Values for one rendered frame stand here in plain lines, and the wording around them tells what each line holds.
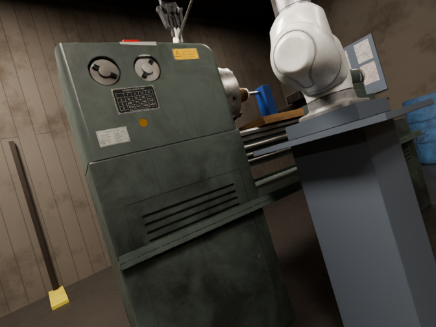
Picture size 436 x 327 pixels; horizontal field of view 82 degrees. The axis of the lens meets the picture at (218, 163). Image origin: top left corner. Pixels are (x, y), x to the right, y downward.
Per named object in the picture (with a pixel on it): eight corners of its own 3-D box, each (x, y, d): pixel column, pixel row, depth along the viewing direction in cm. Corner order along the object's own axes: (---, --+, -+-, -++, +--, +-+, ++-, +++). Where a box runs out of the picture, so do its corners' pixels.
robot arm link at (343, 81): (357, 89, 90) (340, 29, 90) (350, 84, 75) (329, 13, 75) (312, 105, 99) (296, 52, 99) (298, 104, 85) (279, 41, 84)
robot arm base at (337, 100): (376, 100, 89) (372, 84, 89) (348, 105, 75) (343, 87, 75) (328, 116, 103) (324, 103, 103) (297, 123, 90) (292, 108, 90)
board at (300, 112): (265, 124, 127) (263, 116, 127) (228, 139, 158) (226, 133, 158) (304, 115, 141) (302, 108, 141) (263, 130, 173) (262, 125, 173)
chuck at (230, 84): (235, 111, 118) (210, 54, 123) (209, 138, 145) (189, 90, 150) (250, 109, 123) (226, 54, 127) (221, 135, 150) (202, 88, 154)
